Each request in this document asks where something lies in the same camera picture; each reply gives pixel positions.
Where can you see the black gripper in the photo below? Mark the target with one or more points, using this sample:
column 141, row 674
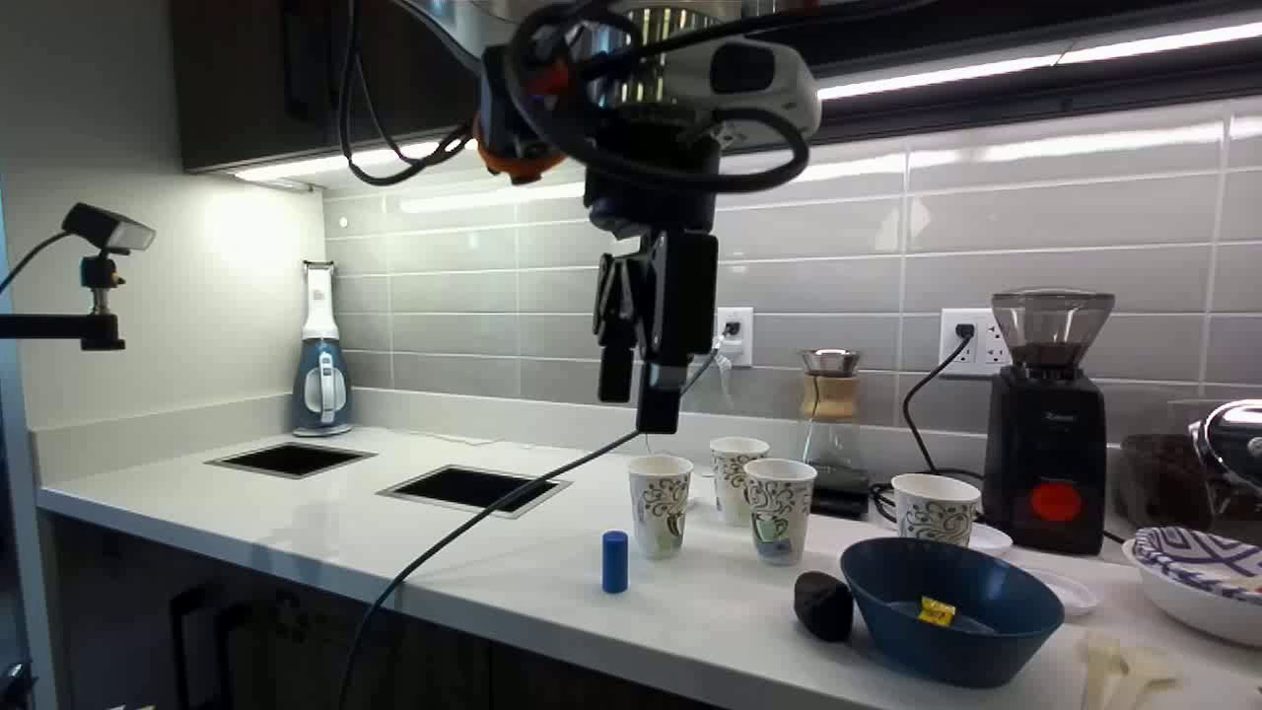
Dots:
column 654, row 181

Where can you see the black avocado-shaped object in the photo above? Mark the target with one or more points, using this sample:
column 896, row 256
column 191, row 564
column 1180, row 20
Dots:
column 825, row 603

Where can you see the white black Franka robot arm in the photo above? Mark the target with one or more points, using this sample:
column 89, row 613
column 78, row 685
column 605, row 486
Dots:
column 737, row 81

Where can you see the yellow item in bowl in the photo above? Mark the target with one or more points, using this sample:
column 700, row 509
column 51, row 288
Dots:
column 937, row 607

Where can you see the dark blue bowl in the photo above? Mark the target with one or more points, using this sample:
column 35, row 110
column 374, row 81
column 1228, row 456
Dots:
column 908, row 635

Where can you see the blue white patterned bowl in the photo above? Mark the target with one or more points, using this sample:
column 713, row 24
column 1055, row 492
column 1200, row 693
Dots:
column 1206, row 577

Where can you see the patterned white paper cup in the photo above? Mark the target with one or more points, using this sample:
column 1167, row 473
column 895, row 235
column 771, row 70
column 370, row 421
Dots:
column 730, row 473
column 780, row 515
column 937, row 509
column 659, row 509

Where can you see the small blue cylinder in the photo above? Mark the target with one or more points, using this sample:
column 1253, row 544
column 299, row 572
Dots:
column 617, row 561

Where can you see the black scale under carafe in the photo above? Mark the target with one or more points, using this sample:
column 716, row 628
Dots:
column 839, row 499

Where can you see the dish soap bottle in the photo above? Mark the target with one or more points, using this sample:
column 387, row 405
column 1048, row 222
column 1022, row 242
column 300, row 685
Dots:
column 321, row 360

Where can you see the white saucer plate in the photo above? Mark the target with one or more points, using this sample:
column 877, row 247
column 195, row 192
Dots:
column 992, row 536

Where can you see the black coffee grinder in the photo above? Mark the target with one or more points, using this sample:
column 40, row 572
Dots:
column 1048, row 446

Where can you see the under cabinet light strip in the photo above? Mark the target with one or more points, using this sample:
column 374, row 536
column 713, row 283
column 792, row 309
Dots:
column 1038, row 63

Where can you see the dark upper cabinet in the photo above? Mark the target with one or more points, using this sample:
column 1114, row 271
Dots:
column 252, row 81

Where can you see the dark cabinet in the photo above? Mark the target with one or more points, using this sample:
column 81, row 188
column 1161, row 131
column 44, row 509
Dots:
column 199, row 615
column 252, row 81

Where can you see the dark lower cabinet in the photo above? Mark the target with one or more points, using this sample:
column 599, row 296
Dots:
column 199, row 615

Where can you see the shiny dark kettle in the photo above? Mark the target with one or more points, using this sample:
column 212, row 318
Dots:
column 1235, row 446

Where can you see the white wall outlet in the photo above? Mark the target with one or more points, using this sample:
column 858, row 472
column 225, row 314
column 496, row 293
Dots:
column 981, row 348
column 737, row 344

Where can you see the black camera on mount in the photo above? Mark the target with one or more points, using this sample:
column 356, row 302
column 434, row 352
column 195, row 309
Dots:
column 107, row 230

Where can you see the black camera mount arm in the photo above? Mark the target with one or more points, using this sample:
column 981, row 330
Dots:
column 93, row 321

